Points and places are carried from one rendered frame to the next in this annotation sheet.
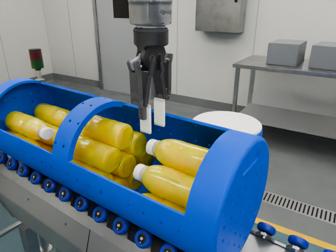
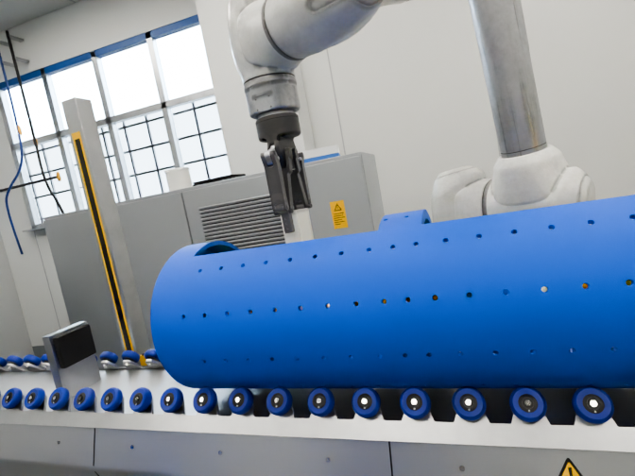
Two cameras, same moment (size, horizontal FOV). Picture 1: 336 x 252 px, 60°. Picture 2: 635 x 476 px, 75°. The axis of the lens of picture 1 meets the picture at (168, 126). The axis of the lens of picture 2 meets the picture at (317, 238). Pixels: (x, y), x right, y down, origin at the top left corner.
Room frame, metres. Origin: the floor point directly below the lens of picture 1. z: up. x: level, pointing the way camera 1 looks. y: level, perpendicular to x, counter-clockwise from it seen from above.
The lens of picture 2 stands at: (1.36, -0.12, 1.30)
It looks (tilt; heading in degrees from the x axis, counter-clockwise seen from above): 7 degrees down; 165
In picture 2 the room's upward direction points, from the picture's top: 11 degrees counter-clockwise
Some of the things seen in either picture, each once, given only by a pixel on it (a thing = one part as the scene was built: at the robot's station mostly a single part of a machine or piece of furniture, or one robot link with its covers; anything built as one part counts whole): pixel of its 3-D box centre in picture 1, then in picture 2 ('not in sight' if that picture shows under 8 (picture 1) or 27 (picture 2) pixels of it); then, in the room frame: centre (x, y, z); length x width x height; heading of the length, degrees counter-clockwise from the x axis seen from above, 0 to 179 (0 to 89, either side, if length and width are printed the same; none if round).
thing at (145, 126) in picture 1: (145, 118); (303, 228); (0.63, 0.05, 1.23); 0.03 x 0.01 x 0.07; 54
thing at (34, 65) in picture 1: (37, 63); not in sight; (1.57, 0.70, 1.18); 0.06 x 0.06 x 0.05
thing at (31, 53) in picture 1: (35, 54); not in sight; (1.57, 0.70, 1.23); 0.06 x 0.06 x 0.04
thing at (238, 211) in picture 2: not in sight; (226, 296); (-1.39, -0.07, 0.72); 2.15 x 0.54 x 1.45; 58
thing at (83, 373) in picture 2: not in sight; (75, 359); (0.27, -0.48, 1.00); 0.10 x 0.04 x 0.15; 144
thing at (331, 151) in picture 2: not in sight; (317, 156); (-0.95, 0.59, 1.48); 0.24 x 0.12 x 0.08; 66
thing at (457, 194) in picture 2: not in sight; (463, 206); (0.36, 0.58, 1.18); 0.18 x 0.16 x 0.22; 26
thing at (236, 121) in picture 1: (226, 123); not in sight; (1.09, -0.24, 1.03); 0.28 x 0.28 x 0.01
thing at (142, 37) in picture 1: (151, 48); (281, 143); (0.65, 0.04, 1.39); 0.08 x 0.07 x 0.09; 144
